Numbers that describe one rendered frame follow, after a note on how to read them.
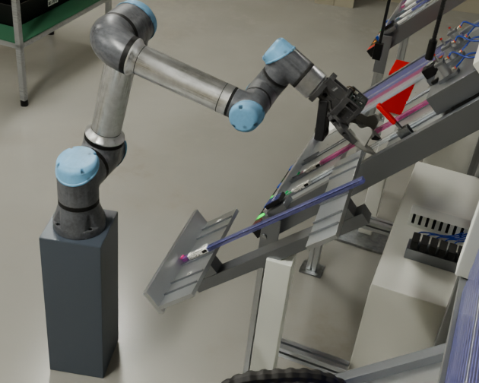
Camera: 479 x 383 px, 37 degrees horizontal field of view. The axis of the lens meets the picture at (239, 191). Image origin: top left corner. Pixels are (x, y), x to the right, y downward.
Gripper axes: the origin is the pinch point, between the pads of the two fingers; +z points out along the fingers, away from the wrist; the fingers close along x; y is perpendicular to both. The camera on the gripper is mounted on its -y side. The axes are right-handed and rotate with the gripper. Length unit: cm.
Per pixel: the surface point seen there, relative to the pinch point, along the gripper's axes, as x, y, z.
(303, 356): -14, -58, 29
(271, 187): 110, -110, 1
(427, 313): -10.0, -20.8, 40.5
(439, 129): -10.0, 19.4, 5.7
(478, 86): -6.1, 31.1, 5.2
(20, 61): 116, -157, -134
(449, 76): -1.2, 26.8, 0.2
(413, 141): -10.0, 13.1, 4.0
